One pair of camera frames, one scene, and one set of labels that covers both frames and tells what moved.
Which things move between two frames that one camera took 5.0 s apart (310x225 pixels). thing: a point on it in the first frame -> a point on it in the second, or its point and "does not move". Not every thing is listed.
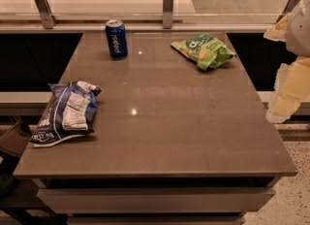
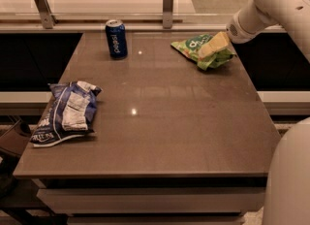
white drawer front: x=218 y=200 does not move
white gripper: x=299 y=31 -> x=238 y=32
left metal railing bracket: x=48 y=19 does not move
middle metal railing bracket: x=168 y=6 does not move
